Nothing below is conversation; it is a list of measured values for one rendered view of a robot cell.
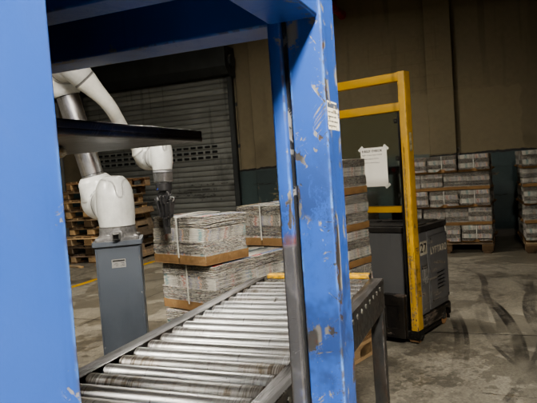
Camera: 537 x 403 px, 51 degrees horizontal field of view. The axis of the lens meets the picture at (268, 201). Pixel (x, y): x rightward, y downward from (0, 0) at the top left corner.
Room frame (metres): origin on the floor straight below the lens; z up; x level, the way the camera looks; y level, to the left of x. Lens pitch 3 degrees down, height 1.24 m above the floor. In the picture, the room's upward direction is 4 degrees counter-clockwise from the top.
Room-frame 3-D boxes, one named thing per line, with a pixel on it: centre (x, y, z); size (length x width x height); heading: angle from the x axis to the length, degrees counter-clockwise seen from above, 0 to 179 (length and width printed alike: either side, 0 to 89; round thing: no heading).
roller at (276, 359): (1.41, 0.17, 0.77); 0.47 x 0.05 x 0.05; 68
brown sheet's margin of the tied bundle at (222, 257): (2.70, 0.27, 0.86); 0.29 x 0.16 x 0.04; 139
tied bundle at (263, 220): (3.25, -0.04, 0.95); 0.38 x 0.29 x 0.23; 51
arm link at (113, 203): (2.46, 0.67, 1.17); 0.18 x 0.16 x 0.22; 33
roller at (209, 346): (1.47, 0.15, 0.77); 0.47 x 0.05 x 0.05; 68
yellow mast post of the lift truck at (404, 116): (3.83, -0.95, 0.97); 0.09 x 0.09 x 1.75; 50
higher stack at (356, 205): (3.70, -0.42, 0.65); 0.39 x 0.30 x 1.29; 50
